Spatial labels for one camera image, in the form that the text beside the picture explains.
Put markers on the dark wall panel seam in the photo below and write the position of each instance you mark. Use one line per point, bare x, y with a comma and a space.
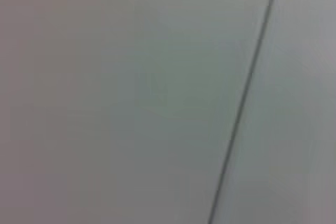
245, 98

